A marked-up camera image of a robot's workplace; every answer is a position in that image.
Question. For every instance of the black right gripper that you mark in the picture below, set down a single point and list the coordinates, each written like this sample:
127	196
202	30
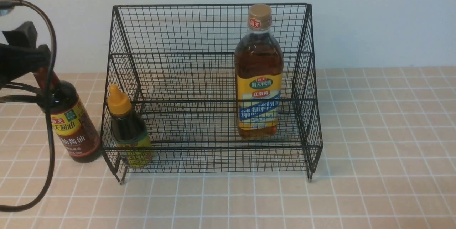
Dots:
21	55

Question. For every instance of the soy sauce bottle brown cap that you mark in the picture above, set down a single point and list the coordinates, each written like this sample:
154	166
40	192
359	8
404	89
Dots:
71	122

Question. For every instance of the small bottle yellow cap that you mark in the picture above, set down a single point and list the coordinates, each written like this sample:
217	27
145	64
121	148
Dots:
128	129

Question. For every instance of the cooking wine bottle yellow label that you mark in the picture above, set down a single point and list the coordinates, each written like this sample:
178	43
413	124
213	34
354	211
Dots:
259	64

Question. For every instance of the black wire mesh rack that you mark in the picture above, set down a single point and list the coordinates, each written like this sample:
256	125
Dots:
176	64

